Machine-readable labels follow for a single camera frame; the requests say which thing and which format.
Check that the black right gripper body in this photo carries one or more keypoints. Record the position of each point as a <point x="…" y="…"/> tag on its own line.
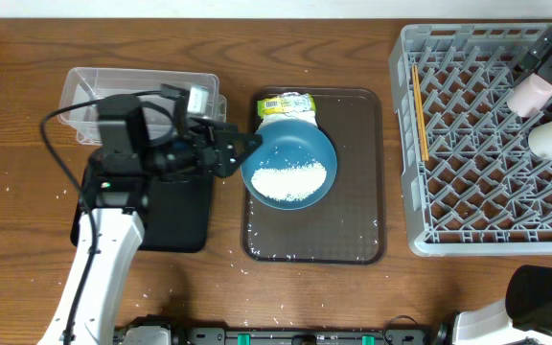
<point x="546" y="45"/>

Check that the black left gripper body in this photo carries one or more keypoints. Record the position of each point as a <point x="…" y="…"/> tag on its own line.
<point x="171" y="158"/>

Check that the pink cup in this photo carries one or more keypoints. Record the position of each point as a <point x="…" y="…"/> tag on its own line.
<point x="530" y="96"/>

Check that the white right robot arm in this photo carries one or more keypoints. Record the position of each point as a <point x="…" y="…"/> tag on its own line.
<point x="524" y="316"/>

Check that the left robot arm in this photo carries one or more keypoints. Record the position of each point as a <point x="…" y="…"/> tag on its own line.
<point x="142" y="143"/>

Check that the grey dishwasher rack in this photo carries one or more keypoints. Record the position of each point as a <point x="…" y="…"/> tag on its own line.
<point x="470" y="184"/>

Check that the black plastic tray bin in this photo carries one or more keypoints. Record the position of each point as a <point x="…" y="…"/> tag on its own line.
<point x="174" y="213"/>

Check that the clear plastic bin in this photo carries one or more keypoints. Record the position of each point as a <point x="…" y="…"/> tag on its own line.
<point x="85" y="84"/>

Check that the dark blue plate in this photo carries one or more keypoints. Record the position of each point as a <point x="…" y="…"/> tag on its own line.
<point x="291" y="143"/>

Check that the yellow green snack wrapper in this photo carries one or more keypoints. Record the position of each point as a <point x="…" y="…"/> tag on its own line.
<point x="290" y="102"/>

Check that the crumpled white paper napkin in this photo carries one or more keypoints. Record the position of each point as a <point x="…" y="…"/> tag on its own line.
<point x="277" y="115"/>

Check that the dark brown serving tray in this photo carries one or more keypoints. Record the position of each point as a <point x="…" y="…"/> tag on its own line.
<point x="348" y="225"/>

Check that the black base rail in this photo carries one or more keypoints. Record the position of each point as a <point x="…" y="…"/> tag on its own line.
<point x="154" y="329"/>

